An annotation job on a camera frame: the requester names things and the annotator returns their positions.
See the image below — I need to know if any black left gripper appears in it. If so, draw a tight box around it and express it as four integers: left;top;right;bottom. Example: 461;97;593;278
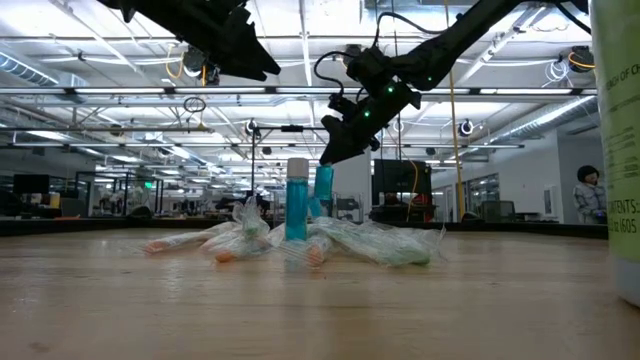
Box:
144;0;282;83

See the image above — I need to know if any orange toothbrush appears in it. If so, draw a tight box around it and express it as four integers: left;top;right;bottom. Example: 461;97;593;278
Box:
279;234;334;269
142;222;241;255
199;227;274;264

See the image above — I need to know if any large black monitor on stand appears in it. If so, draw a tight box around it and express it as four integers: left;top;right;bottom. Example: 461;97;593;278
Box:
372;158;434;224

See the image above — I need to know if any blue mouthwash bottle white cap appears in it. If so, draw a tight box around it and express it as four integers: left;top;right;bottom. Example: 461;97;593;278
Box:
284;157;311;243
307;163;336;219

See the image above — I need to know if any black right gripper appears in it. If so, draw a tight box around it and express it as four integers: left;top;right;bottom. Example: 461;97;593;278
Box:
319;82;423;166

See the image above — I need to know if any grey mesh chair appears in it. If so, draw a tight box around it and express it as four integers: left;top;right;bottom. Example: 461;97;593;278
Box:
480;199;517;224

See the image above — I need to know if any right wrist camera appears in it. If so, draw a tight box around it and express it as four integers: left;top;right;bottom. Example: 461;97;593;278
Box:
327;92;359;122

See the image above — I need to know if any green label wipes canister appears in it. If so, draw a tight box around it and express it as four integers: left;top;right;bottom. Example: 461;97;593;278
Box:
589;0;640;308

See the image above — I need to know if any black aluminium table frame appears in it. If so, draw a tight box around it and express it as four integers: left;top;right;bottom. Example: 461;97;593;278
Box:
0;215;609;240

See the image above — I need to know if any person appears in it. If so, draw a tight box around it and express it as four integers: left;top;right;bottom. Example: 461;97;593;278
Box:
572;164;608;226

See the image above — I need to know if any black frame enclosure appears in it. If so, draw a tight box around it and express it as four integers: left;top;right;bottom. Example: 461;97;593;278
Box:
74;170;165;217

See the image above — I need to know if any small black monitor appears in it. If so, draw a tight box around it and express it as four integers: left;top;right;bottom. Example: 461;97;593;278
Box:
12;173;51;197

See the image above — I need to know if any black hanging cable coil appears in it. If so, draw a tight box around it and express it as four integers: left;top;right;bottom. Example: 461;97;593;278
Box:
182;95;208;115

